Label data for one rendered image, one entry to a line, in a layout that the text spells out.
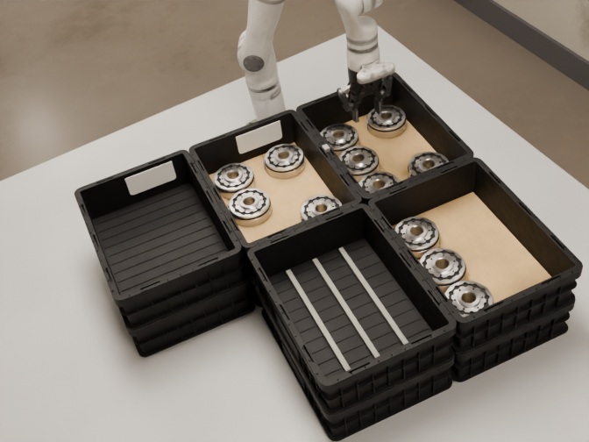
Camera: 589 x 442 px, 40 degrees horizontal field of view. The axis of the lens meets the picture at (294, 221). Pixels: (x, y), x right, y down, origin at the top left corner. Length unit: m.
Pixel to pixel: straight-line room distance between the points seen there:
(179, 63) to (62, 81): 0.58
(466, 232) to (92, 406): 0.94
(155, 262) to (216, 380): 0.32
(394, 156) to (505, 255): 0.42
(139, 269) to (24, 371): 0.36
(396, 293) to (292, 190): 0.42
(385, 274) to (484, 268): 0.22
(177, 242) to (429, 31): 2.36
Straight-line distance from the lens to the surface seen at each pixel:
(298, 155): 2.08
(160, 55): 4.14
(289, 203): 2.00
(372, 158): 2.05
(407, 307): 1.77
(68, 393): 1.95
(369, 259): 1.86
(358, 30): 1.78
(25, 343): 2.08
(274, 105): 2.30
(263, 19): 2.10
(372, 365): 1.56
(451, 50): 3.91
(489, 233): 1.91
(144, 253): 1.97
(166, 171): 2.07
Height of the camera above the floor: 2.24
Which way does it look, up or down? 46 degrees down
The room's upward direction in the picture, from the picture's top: 9 degrees counter-clockwise
